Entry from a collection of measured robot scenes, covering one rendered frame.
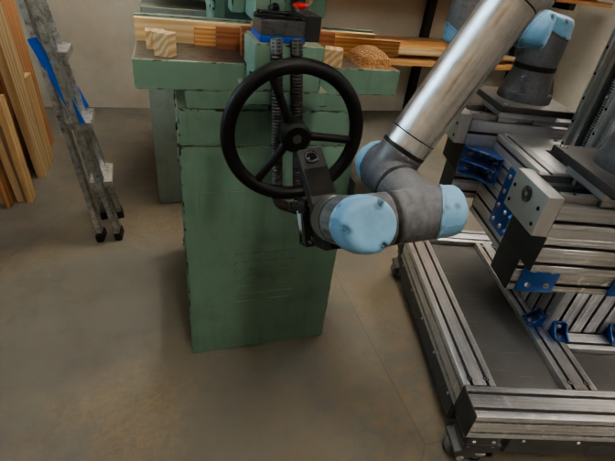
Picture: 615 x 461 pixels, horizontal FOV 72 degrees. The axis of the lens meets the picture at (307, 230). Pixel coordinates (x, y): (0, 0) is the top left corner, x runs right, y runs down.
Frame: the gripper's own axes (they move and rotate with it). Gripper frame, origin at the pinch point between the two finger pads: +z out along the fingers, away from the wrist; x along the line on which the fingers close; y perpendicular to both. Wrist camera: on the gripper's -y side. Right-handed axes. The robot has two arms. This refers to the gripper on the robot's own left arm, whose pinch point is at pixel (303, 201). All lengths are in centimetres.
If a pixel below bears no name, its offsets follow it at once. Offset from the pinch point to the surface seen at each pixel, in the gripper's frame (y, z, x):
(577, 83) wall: -67, 242, 322
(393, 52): -36, 26, 35
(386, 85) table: -25.0, 13.8, 26.6
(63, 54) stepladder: -54, 77, -59
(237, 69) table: -29.3, 10.8, -9.1
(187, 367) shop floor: 50, 48, -31
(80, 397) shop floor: 50, 42, -60
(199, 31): -41.0, 21.9, -15.6
